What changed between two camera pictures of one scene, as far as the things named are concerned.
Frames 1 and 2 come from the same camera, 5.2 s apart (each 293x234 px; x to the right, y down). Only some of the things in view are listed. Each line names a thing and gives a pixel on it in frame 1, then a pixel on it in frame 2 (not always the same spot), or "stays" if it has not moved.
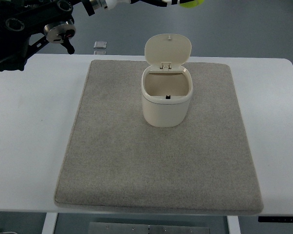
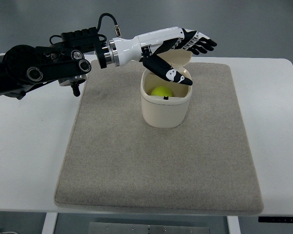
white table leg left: (49, 223) stays
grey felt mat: (117, 160) stays
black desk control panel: (291, 219) stays
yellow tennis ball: (192, 4) to (161, 91)
